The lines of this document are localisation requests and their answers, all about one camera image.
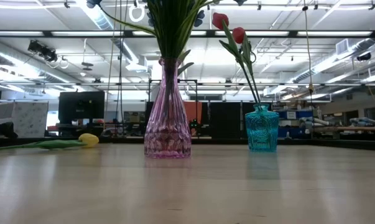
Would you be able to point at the pink glass vase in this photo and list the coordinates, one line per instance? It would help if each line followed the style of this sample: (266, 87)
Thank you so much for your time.
(168, 130)

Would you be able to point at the red artificial tulip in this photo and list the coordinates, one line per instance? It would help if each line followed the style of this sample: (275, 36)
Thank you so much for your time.
(219, 20)
(238, 34)

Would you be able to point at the pale grey idle robot arm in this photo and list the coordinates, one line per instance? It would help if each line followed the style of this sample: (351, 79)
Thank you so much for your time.
(314, 121)
(364, 121)

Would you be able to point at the teal glass vase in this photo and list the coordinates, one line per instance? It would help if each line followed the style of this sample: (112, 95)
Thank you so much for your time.
(262, 130)

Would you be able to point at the black partition panel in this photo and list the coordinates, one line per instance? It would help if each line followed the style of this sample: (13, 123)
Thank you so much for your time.
(227, 119)

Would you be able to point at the black bar with strip lights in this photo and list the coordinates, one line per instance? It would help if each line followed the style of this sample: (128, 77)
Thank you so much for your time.
(209, 33)

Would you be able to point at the black computer monitor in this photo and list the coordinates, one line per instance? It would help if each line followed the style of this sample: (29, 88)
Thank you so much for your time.
(81, 102)

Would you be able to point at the blue storage bin rack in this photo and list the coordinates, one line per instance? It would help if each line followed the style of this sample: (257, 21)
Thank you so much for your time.
(299, 114)

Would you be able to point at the white partition panel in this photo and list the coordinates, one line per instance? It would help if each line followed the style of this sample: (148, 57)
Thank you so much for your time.
(30, 118)

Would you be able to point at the black ceiling projector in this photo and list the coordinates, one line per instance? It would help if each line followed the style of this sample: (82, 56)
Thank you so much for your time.
(42, 50)

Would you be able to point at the white air vent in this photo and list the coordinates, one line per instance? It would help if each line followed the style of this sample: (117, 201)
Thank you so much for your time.
(342, 46)

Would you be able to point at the brown wooden bench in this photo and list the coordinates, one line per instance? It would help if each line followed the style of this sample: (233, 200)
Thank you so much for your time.
(361, 128)

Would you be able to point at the black dome fixture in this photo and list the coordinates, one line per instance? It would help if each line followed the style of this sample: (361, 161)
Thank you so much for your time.
(364, 57)

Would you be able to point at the black horizontal rail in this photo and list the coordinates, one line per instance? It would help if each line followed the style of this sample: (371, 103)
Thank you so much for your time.
(283, 84)

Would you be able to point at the black aluminium table frame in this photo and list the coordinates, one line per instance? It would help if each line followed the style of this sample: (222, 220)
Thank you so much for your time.
(330, 143)

